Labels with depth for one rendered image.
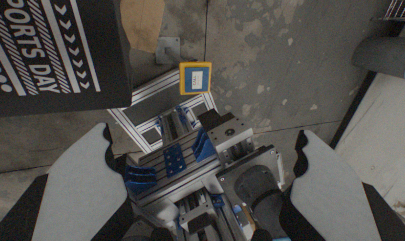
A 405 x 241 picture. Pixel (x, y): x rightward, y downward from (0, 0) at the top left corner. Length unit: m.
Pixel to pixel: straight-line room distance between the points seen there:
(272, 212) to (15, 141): 2.10
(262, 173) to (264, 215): 0.12
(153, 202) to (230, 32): 1.54
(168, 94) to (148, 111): 0.23
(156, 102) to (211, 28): 0.83
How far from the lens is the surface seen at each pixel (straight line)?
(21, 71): 0.75
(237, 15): 1.80
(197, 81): 0.67
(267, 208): 0.56
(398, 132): 3.40
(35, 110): 0.79
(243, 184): 0.61
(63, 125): 1.97
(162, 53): 1.60
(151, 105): 1.51
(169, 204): 0.76
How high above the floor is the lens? 1.59
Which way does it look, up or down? 56 degrees down
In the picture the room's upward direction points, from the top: 148 degrees clockwise
